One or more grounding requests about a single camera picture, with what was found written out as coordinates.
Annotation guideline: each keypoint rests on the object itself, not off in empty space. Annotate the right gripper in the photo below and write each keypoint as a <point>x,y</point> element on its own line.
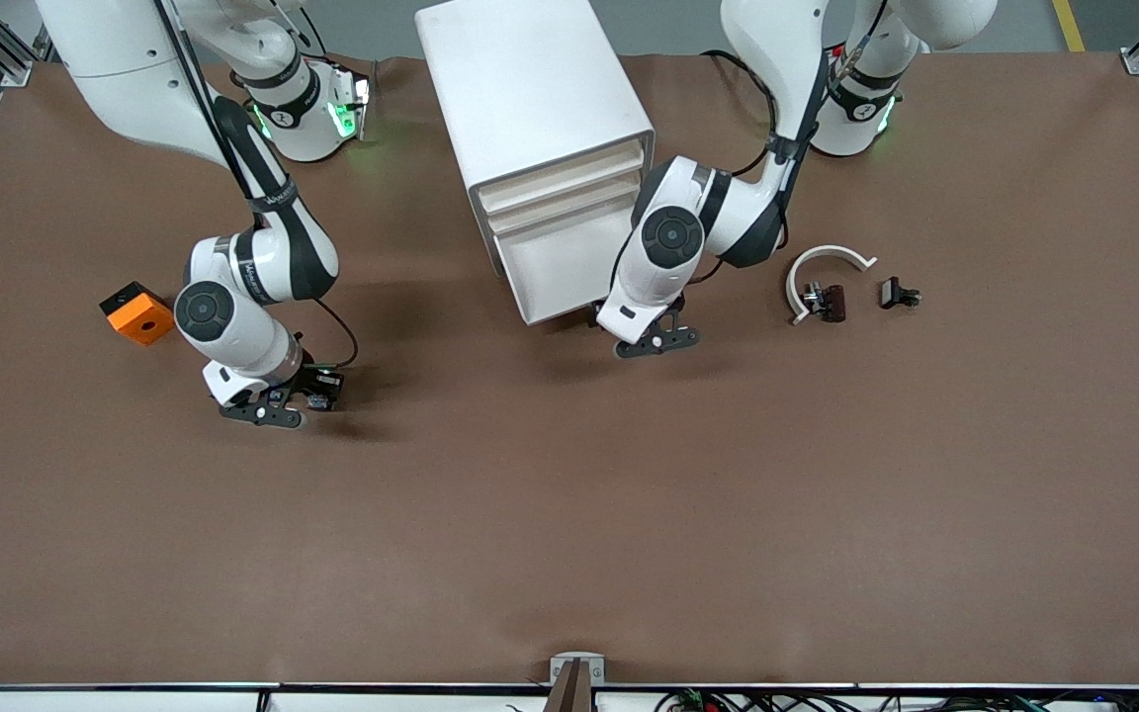
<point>309,378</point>

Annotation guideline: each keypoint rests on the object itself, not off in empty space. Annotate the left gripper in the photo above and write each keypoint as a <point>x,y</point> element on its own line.
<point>593,313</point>

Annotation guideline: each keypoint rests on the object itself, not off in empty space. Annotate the green push button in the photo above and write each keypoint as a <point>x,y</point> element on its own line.
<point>320,400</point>

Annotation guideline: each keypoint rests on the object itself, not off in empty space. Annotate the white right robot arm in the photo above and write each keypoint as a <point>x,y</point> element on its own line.
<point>134,59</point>

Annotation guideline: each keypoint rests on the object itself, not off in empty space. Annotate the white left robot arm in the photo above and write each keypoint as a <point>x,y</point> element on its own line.
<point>747,40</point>

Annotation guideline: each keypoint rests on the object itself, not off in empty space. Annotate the brown table cover sheet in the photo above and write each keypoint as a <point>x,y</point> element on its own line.
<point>569,494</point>

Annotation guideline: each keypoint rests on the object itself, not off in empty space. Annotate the white curved plastic piece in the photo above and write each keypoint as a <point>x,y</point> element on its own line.
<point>827,250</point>

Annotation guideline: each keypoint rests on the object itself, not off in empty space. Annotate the small black clip component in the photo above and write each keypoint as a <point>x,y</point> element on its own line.
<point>892,293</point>

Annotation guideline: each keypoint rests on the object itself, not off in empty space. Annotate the orange button enclosure box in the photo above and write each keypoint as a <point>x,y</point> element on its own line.
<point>139,321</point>

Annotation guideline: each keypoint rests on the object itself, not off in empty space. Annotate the grey metal bracket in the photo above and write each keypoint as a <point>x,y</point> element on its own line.
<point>560,670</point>

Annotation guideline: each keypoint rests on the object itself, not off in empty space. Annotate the grey vertical mounting post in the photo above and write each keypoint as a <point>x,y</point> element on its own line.
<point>569,697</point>

